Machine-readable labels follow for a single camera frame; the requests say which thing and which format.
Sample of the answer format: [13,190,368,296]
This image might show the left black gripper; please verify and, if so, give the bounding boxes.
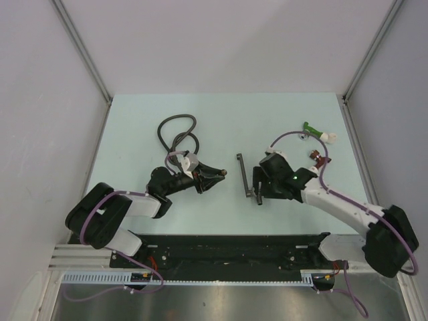
[163,160,224,196]

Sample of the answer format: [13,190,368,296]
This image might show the dark metal faucet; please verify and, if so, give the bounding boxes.
[236,153,263,205]

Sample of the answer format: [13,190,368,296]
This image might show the grey flexible hose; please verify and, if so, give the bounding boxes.
[157,114,201,165]

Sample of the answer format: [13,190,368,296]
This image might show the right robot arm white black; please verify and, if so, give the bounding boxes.
[253,152,419,278]

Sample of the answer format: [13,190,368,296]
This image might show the brown tap white elbow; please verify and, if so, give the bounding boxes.
[309,150,332,170]

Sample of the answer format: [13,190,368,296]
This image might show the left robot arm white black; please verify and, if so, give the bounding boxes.
[65,163,227,268]

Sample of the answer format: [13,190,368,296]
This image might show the green tap white elbow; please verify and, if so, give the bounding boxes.
[298,122,337,144]

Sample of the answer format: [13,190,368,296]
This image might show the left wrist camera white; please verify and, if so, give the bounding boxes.
[179,151,199,179]

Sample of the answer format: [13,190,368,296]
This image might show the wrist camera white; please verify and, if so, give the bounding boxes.
[179,151,199,179]
[265,147,288,160]

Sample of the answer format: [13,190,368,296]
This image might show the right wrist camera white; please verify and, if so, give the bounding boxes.
[265,147,288,160]

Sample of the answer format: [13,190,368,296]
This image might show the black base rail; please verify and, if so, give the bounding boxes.
[109,233,344,282]

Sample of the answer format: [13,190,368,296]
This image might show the white slotted cable duct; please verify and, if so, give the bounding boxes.
[62,272,321,287]

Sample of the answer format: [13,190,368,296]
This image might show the right aluminium frame post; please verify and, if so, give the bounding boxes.
[342,0,407,104]

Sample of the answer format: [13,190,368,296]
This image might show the aluminium frame post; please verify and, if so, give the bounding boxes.
[342,0,407,104]
[49,0,113,106]

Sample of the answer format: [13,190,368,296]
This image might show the left aluminium frame post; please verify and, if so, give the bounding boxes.
[49,0,113,106]

